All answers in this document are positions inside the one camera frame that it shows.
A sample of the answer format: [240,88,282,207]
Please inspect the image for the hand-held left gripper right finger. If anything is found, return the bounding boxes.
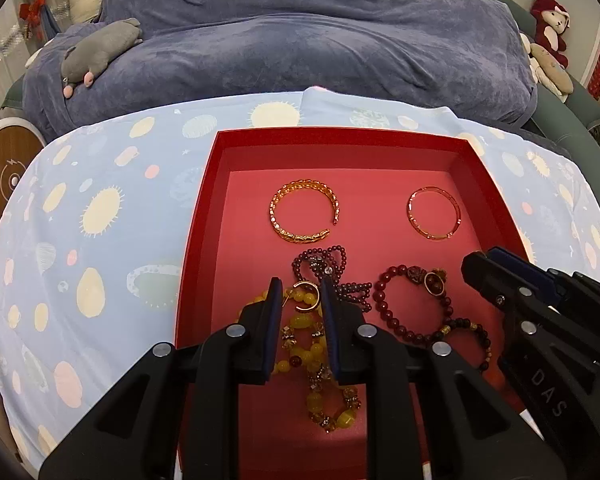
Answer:
[321,276,566,480]

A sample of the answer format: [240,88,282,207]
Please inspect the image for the gold chain cuff bracelet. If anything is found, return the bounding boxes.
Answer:
[269,179,342,243]

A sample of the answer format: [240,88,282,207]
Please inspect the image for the green sofa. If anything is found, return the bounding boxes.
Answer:
[472,0,600,201]

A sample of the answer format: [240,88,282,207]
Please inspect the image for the dark red bead bracelet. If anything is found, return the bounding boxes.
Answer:
[374,265,453,343]

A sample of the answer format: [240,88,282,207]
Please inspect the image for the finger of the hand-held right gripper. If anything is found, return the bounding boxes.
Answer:
[460,251,542,332]
[489,245,574,302]

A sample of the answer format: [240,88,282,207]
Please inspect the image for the gold hoop earring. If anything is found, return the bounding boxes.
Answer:
[290,282,321,311]
[420,270,447,297]

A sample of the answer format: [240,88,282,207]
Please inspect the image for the thin gold bangle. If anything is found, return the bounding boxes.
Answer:
[406,186,462,241]

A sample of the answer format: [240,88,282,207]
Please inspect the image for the yellow crystal bead bracelet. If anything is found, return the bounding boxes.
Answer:
[280,312,363,436]

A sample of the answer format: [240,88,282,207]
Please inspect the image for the red cardboard box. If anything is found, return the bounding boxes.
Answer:
[172,129,536,480]

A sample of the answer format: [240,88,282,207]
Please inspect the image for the dark garnet bead strand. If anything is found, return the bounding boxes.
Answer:
[291,245,373,313]

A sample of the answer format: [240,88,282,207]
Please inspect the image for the round wooden side table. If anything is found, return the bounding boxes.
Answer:
[0,119,46,235]

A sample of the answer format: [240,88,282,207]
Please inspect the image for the beige plush toy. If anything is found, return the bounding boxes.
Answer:
[520,32,575,103]

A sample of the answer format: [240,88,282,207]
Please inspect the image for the light blue printed bedsheet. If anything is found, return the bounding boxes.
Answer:
[0,91,600,466]

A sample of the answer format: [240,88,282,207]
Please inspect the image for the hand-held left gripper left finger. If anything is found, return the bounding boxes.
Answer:
[39,276,284,480]

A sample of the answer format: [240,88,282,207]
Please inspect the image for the red monkey plush toy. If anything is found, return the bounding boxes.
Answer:
[530,0,571,68]

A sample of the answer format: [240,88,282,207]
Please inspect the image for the dark wooden bead bracelet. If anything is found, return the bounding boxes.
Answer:
[432,317,493,373]

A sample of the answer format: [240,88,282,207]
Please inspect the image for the grey plush toy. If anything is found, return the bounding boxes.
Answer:
[61,17,143,98]

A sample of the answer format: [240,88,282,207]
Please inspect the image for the blue plush blanket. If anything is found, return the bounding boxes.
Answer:
[22,0,538,136]

